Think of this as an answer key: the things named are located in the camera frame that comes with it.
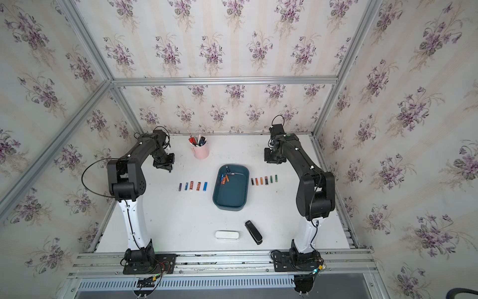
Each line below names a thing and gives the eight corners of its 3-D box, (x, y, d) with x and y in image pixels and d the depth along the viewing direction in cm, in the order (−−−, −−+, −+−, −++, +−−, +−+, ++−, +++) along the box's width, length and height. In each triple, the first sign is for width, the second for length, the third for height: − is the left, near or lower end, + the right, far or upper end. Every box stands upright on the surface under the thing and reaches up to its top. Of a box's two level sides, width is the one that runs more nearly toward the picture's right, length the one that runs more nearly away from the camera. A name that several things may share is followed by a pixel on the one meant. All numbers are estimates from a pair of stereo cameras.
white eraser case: (215, 239, 81) (214, 237, 79) (215, 233, 83) (215, 231, 80) (239, 239, 81) (239, 237, 79) (239, 233, 83) (239, 231, 80)
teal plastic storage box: (213, 210, 90) (211, 206, 85) (217, 169, 105) (216, 164, 101) (249, 210, 90) (250, 206, 85) (248, 170, 105) (248, 164, 101)
